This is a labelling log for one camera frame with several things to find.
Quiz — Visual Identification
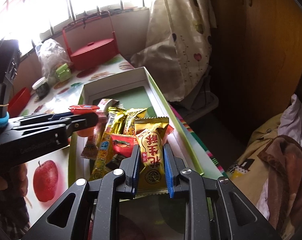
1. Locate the small red snack packet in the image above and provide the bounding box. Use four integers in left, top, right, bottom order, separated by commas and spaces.
110, 133, 139, 156

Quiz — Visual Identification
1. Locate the yellow printed bedding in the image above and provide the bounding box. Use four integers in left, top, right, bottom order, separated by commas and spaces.
226, 119, 293, 207

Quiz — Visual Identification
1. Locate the clear plastic bag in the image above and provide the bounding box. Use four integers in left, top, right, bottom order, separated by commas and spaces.
36, 39, 72, 81

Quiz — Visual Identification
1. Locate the wooden wardrobe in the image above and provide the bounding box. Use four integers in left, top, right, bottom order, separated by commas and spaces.
207, 0, 302, 146

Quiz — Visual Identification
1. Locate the person's left hand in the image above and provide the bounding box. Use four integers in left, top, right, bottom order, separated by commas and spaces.
0, 164, 29, 198

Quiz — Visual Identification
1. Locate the window with metal frame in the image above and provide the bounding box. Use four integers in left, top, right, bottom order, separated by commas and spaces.
0, 0, 162, 53

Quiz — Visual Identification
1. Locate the yellow snack packet green print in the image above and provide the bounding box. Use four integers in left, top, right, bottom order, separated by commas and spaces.
124, 108, 148, 136

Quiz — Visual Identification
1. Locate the red plastic bowl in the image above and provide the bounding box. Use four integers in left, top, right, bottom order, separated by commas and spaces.
8, 87, 32, 116

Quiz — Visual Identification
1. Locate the red jelly cup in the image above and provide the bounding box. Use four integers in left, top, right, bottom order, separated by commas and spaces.
68, 104, 102, 137

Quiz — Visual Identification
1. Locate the printed food tablecloth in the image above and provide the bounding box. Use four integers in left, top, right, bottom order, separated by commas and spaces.
6, 54, 228, 240

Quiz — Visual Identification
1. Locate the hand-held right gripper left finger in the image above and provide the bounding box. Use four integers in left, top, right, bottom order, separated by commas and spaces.
22, 144, 141, 240

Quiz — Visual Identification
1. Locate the person's left forearm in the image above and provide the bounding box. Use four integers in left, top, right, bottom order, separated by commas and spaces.
0, 190, 31, 240

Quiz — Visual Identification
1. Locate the pink white snack packet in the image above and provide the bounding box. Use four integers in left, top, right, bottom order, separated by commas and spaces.
97, 98, 119, 111

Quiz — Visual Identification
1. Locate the dark snack packet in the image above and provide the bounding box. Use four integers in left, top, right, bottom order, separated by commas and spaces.
105, 154, 127, 172

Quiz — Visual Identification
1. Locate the brown snack packet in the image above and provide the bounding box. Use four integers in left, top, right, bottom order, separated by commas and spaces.
81, 134, 99, 159

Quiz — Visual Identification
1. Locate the brown blanket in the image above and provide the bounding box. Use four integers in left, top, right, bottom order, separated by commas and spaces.
261, 135, 302, 232

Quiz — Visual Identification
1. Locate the long yellow snack packet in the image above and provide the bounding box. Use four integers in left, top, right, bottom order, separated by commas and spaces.
89, 106, 127, 181

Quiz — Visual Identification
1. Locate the cream printed curtain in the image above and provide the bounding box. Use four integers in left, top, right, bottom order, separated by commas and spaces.
130, 0, 218, 102

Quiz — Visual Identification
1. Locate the green plastic container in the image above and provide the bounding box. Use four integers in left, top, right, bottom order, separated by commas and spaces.
56, 71, 73, 82
55, 64, 72, 73

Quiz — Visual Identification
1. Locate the green cardboard box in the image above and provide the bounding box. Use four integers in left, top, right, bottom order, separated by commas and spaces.
68, 66, 205, 202

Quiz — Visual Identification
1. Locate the grey plastic object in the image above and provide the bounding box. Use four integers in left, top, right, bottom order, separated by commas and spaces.
166, 80, 219, 128

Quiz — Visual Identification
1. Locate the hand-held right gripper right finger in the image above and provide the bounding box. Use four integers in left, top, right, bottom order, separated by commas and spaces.
163, 144, 283, 240

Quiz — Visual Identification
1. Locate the glass jar metal lid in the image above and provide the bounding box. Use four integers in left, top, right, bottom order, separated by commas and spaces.
32, 77, 51, 99

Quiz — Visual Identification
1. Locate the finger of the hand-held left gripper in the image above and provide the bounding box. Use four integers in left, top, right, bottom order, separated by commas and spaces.
12, 112, 99, 138
20, 112, 75, 123

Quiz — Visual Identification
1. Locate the gold snack packet red label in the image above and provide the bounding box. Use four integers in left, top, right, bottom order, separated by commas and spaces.
134, 116, 172, 197

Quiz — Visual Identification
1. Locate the white crumpled cloth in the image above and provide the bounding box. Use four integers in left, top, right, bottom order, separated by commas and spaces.
278, 94, 302, 142

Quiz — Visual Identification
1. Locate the red lidded basket with handle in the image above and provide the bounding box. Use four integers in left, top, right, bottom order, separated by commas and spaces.
62, 11, 120, 71

